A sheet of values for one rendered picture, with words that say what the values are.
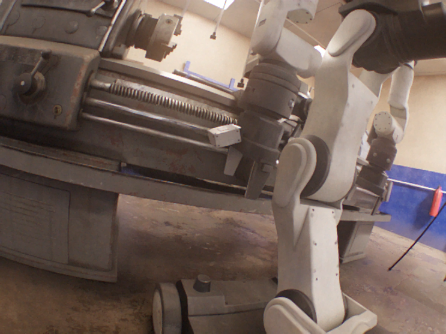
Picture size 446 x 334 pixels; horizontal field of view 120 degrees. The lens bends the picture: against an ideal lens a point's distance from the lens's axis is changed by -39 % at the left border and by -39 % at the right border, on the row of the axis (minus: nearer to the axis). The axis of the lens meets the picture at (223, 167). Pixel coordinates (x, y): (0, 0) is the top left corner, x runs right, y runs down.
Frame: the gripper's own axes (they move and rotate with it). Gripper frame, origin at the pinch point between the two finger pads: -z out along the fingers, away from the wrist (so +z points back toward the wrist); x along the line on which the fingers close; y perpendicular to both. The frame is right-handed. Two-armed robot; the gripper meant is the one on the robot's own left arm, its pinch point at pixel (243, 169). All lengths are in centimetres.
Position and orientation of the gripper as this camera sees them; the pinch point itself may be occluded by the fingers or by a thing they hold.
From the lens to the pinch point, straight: 37.8
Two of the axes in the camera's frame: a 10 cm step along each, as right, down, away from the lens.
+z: 3.2, -9.2, -2.3
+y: -8.9, -2.1, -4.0
